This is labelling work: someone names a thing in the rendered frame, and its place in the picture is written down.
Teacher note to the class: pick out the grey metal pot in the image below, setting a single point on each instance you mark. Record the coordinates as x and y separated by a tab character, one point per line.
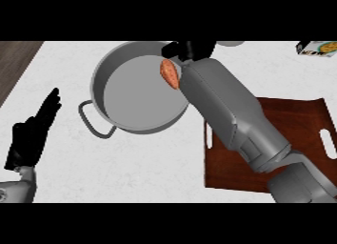
139	89

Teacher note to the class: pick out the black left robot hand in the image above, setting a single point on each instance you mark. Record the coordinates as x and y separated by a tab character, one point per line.
31	133

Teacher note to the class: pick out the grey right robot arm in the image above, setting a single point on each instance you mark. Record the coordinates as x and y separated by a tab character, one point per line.
251	127

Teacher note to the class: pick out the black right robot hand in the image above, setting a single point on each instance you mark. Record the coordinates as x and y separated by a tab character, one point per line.
191	49

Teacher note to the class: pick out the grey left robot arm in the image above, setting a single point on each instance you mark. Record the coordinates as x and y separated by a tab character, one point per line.
17	187

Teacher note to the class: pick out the printed food box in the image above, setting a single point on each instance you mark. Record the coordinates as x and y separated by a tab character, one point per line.
323	47

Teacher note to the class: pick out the brown wooden tray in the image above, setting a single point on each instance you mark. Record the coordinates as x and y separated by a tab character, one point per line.
298	139

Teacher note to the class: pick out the orange sweet potato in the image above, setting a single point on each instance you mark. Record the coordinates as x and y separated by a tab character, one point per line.
170	74

